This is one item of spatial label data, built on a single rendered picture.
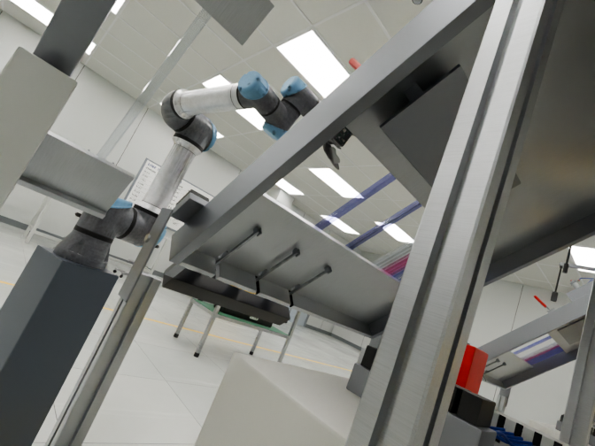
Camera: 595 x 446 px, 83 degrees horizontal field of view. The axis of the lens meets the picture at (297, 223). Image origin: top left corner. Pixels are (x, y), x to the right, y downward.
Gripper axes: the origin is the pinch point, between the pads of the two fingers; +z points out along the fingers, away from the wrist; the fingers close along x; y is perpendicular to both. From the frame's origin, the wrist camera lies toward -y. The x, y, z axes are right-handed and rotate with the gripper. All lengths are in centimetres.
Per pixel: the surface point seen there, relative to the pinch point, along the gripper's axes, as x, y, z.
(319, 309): -46, 41, -4
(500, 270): -9, 59, 20
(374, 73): -10, 67, -48
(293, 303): -48, 43, -14
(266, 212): -34, 51, -39
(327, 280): -38, 44, -11
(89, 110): -108, -633, -88
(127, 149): -130, -632, -2
